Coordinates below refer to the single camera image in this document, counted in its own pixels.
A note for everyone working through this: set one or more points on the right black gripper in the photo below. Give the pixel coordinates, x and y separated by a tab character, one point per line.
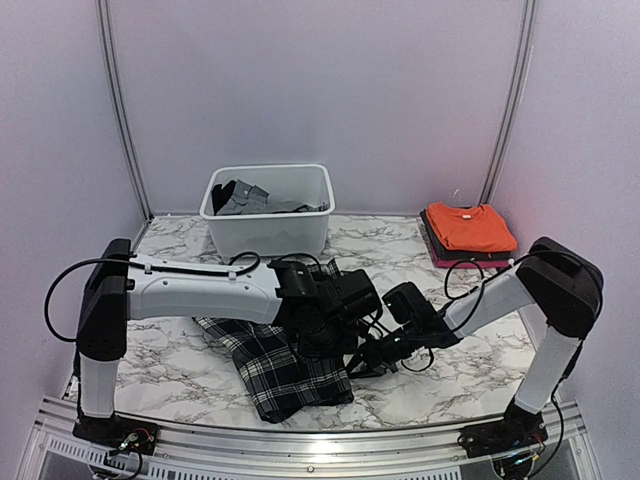
376	364

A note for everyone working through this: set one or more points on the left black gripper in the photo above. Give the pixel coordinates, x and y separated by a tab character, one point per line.
309	350

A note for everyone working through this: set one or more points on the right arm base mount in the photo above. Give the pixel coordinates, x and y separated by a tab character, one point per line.
516	429

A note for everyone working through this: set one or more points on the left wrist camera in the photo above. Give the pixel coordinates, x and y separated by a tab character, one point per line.
357	295

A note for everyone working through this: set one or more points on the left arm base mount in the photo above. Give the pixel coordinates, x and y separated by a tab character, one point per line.
119	434

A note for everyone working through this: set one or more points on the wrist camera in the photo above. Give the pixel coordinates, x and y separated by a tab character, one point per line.
407	304
357	295

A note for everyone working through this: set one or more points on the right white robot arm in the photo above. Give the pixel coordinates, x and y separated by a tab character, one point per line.
562	286

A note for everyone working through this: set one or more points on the grey garment in bin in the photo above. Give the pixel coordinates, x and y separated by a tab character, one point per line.
251	199

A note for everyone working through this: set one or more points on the aluminium front frame rail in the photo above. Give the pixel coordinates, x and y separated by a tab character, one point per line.
190	451

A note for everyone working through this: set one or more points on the black white plaid shirt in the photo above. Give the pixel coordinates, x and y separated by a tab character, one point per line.
279	381

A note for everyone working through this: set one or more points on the orange t-shirt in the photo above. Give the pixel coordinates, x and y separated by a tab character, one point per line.
486	231

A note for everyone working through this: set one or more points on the aluminium wall post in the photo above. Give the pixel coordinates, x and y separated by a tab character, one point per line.
109	54
521	65

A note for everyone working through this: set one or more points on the black garment in bin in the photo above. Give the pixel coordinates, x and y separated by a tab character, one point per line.
221	194

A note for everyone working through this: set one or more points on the folded dark striped shirt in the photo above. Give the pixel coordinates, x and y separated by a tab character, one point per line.
445	254

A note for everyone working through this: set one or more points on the left aluminium wall post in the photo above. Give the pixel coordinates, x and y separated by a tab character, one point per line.
109	54

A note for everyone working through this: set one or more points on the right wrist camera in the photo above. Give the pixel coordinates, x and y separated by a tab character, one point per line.
407	304

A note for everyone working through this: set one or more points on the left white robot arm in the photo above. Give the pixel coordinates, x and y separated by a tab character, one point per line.
122	288

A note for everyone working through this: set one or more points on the folded pink garment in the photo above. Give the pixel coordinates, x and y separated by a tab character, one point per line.
466	263

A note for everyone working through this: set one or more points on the white plastic laundry bin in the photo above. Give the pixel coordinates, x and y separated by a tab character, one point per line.
273	234

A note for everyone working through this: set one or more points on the right aluminium wall post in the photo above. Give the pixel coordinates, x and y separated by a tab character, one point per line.
521	65

